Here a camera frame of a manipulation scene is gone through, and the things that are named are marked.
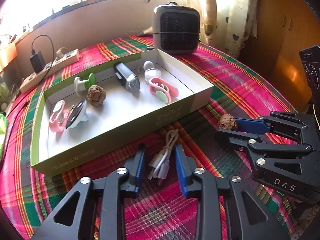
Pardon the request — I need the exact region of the green tissue pack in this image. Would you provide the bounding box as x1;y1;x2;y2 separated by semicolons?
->
0;114;9;155

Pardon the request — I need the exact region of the black silver handheld device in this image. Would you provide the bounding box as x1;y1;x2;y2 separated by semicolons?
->
114;62;141;93

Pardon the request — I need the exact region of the black cable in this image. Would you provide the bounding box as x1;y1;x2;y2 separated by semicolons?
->
0;34;55;120

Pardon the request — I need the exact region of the small white jar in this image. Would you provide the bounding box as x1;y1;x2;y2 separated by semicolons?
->
144;67;162;82

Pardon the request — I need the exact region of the heart print curtain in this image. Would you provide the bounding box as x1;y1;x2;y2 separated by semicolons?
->
185;0;258;58

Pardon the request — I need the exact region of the carved brown walnut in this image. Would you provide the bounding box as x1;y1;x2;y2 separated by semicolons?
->
218;114;237;131
87;85;107;107

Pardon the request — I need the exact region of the pink silicone clip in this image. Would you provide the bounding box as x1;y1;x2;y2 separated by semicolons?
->
149;77;180;103
49;100;70;133

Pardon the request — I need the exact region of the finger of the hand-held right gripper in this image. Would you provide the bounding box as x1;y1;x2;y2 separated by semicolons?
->
235;111;310;144
215;129;318;159

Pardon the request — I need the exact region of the black charger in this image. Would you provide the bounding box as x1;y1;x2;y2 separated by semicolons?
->
29;51;47;73

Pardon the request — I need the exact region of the white cable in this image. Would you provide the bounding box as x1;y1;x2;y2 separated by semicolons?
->
148;129;180;186

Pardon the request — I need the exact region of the small grey heater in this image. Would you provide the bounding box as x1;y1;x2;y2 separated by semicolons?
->
152;2;200;55

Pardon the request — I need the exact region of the orange box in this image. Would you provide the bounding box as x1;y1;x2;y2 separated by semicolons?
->
0;41;18;69

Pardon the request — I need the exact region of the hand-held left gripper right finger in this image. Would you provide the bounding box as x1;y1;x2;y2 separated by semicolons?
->
174;144;292;240

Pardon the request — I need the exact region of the green white spool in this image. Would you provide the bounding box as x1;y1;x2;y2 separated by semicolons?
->
74;73;97;97

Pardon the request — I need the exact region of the beige cone-shaped object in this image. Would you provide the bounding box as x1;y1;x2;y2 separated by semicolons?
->
139;26;153;37

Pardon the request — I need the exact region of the beige power strip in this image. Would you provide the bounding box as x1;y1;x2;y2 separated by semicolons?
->
19;49;80;94

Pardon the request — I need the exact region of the wooden cabinet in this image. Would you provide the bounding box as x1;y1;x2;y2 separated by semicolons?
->
240;0;320;113

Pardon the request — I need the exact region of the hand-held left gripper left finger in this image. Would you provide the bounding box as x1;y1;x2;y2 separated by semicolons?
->
30;144;147;240

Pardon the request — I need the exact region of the black round disc holder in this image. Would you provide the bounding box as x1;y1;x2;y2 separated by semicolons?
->
65;99;88;129

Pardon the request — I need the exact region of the green cardboard box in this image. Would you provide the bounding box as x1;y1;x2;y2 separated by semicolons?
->
30;49;215;178

